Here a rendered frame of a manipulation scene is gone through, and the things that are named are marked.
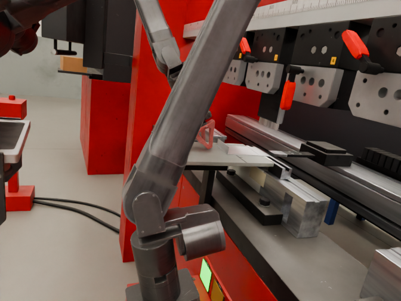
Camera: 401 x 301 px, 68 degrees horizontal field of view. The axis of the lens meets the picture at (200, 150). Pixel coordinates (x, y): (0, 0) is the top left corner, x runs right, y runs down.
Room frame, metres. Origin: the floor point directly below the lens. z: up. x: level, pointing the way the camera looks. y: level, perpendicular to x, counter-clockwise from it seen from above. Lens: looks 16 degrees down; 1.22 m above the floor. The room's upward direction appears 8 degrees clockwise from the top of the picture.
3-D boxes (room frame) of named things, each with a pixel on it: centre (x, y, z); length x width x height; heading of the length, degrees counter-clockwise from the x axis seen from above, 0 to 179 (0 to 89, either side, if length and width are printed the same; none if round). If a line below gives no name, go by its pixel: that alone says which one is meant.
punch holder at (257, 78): (0.87, -0.17, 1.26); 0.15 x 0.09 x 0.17; 22
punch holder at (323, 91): (0.69, -0.25, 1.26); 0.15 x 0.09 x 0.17; 22
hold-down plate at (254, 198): (0.79, -0.14, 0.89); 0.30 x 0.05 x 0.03; 22
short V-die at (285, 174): (0.83, -0.19, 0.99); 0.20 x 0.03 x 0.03; 22
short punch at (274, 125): (0.85, -0.18, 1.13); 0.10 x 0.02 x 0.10; 22
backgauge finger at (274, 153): (0.91, -0.33, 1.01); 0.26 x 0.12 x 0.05; 112
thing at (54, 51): (1.83, 0.88, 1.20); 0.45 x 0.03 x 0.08; 11
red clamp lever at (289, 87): (0.68, -0.18, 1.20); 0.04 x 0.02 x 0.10; 112
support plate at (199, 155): (0.80, -0.04, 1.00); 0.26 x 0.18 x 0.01; 112
